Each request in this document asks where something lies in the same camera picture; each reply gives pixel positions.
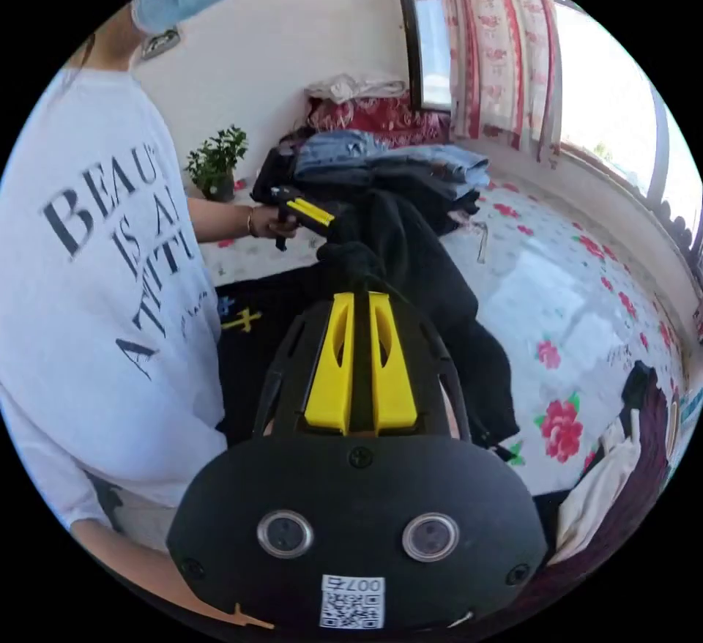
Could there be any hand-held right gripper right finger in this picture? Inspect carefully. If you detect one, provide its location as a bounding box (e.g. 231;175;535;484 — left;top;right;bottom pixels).
368;293;419;435

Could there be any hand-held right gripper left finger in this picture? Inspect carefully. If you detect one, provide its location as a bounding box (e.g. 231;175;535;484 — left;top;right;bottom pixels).
303;293;355;434

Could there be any black long sleeve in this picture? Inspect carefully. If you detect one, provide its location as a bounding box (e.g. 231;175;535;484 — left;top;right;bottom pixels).
214;187;521;452

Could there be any person's left forearm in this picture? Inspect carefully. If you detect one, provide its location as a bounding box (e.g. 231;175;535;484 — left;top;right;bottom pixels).
186;196;256;245

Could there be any person's right forearm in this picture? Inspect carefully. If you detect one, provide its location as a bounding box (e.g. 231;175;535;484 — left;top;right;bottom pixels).
70;519;275;631

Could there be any person's left hand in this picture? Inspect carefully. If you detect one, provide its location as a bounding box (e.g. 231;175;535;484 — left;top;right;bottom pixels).
250;204;299;241

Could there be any potted green plant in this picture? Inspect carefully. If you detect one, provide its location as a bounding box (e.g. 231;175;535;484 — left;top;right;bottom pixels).
184;124;249;204

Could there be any pile of clothes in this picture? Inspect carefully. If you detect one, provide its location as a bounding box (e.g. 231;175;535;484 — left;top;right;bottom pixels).
251;128;493;235

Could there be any stack of red quilts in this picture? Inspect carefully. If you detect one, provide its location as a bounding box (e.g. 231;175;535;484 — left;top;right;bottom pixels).
303;73;455;149

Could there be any dark framed window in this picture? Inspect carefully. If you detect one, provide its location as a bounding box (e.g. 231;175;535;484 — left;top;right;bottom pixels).
393;0;455;112

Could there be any person's body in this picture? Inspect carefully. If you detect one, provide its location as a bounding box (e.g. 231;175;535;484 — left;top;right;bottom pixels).
0;0;308;551

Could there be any red floral curtain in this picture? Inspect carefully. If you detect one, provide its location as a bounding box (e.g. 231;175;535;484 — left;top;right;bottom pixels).
369;0;568;162

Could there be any maroon and cream clothes heap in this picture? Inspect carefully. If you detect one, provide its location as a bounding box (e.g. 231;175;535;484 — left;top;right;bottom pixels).
548;360;688;578

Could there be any large bright window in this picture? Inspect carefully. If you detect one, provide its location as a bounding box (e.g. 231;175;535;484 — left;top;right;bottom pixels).
548;0;703;210

